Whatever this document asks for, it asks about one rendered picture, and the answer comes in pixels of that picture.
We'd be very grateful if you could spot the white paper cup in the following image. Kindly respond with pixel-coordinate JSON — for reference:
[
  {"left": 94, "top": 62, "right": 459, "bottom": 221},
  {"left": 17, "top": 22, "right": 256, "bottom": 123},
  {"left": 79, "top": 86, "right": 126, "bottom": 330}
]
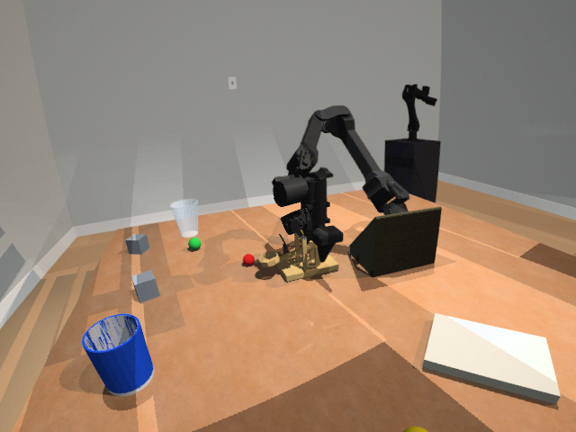
[{"left": 170, "top": 199, "right": 198, "bottom": 238}]

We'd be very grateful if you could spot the blue cup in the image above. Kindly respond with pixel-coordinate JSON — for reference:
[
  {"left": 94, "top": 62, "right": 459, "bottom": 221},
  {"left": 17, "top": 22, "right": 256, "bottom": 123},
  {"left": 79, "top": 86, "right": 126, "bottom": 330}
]
[{"left": 82, "top": 313, "right": 155, "bottom": 397}]

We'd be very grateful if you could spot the green ball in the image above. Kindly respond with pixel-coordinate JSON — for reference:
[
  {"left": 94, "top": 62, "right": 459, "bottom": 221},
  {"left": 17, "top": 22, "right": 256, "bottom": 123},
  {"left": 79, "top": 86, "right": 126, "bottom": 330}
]
[{"left": 188, "top": 238, "right": 201, "bottom": 250}]

